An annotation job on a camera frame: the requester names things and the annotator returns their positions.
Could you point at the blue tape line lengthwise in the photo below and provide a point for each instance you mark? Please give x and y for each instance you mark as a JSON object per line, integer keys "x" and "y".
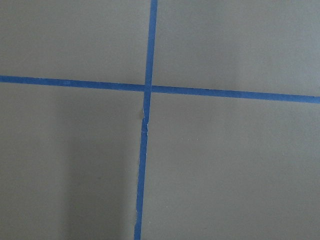
{"x": 146, "y": 117}

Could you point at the blue tape line crosswise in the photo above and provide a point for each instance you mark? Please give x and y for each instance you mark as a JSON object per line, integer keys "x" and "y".
{"x": 161, "y": 89}

